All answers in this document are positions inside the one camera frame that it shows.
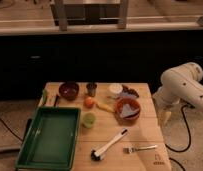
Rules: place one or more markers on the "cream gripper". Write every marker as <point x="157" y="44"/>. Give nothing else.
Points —
<point x="164" y="114"/>

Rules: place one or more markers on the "silver metal fork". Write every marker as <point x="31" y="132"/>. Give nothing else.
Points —
<point x="129" y="150"/>

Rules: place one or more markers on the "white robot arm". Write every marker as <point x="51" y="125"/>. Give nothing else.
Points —
<point x="178" y="83"/>

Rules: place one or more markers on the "green plastic cup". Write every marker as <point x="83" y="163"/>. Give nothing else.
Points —
<point x="88" y="120"/>

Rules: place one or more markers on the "dark metal cup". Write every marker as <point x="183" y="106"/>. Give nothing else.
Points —
<point x="91" y="89"/>

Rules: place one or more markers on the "grey cloth in bowl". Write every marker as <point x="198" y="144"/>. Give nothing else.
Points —
<point x="128" y="111"/>

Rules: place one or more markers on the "orange bowl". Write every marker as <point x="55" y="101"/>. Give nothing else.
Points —
<point x="132" y="102"/>

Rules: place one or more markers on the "dark grape bunch toy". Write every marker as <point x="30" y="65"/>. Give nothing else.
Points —
<point x="130" y="91"/>

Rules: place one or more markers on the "yellow banana toy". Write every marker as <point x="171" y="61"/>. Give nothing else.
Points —
<point x="105" y="107"/>

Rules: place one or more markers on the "orange fruit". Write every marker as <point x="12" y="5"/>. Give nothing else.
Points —
<point x="89" y="102"/>

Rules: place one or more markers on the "white black dish brush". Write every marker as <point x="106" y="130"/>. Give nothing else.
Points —
<point x="96" y="154"/>

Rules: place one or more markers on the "dark red bowl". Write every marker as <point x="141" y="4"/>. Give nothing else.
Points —
<point x="69" y="90"/>

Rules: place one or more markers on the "green plastic tray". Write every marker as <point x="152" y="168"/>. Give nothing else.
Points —
<point x="50" y="142"/>

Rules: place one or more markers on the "green vegetable toy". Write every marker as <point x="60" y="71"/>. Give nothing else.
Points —
<point x="44" y="97"/>

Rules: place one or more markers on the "black utensil handle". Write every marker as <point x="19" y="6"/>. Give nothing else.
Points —
<point x="56" y="100"/>

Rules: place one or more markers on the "white stool frame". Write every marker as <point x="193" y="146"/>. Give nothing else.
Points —
<point x="89" y="12"/>

